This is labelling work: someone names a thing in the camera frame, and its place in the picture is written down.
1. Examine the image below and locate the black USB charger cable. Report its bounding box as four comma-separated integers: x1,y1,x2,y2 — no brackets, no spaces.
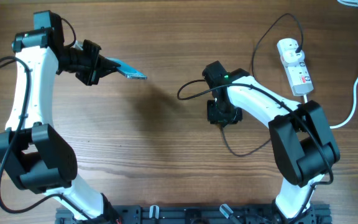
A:
219,12,305,157

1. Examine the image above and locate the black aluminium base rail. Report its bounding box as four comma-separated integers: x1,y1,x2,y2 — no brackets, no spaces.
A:
55,204,333,224

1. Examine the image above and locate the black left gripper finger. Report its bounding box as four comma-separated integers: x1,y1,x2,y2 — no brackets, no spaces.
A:
97,70,117,78
99,56,121,70

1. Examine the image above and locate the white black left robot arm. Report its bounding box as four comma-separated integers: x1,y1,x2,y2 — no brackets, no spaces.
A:
0,11,143,223

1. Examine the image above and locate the blue screen Galaxy smartphone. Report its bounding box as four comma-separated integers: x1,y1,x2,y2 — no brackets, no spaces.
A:
108,57,147,80

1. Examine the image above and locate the white power strip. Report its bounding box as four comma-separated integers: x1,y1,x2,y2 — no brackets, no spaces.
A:
277,38,314,96

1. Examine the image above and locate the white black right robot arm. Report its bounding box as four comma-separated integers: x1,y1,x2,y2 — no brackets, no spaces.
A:
202,61,340,223

